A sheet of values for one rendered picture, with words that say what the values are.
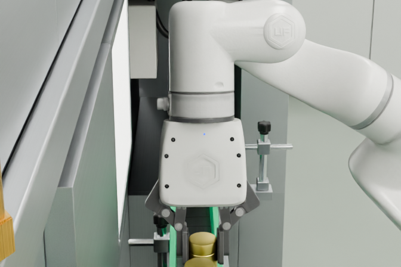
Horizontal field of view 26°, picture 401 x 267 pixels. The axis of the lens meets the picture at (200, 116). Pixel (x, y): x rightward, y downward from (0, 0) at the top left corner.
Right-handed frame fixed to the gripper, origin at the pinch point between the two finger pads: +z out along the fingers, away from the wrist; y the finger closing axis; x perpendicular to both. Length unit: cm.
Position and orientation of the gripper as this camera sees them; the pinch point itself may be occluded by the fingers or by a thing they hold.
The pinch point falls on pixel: (202, 245)
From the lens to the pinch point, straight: 103.7
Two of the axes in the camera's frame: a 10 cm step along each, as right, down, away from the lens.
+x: -0.2, -1.0, 9.9
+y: 10.0, -0.1, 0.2
